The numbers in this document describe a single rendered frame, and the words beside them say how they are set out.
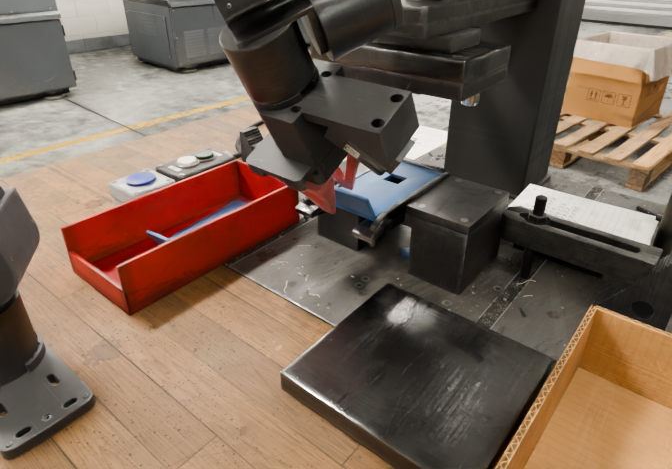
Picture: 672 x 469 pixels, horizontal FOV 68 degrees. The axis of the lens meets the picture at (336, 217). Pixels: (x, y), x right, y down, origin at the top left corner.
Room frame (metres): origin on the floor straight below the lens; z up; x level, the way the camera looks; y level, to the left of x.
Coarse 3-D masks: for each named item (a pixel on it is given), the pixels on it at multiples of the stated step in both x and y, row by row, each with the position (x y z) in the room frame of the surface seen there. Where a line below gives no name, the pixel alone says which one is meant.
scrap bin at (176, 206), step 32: (160, 192) 0.56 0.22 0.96; (192, 192) 0.59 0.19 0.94; (224, 192) 0.63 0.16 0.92; (256, 192) 0.63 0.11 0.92; (288, 192) 0.57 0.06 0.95; (96, 224) 0.49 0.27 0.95; (128, 224) 0.52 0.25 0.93; (160, 224) 0.55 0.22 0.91; (224, 224) 0.49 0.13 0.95; (256, 224) 0.53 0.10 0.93; (288, 224) 0.57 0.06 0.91; (96, 256) 0.49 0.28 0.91; (128, 256) 0.49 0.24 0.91; (160, 256) 0.43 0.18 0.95; (192, 256) 0.45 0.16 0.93; (224, 256) 0.49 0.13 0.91; (96, 288) 0.43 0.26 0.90; (128, 288) 0.40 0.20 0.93; (160, 288) 0.42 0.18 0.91
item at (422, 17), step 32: (416, 0) 0.51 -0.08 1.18; (448, 0) 0.51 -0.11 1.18; (480, 0) 0.53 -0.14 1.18; (512, 0) 0.60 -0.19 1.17; (416, 32) 0.46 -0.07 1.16; (448, 32) 0.49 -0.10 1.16; (480, 32) 0.52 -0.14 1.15; (352, 64) 0.52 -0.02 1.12; (384, 64) 0.49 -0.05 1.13; (416, 64) 0.47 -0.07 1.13; (448, 64) 0.45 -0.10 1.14; (480, 64) 0.47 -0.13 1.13; (448, 96) 0.45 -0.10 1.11
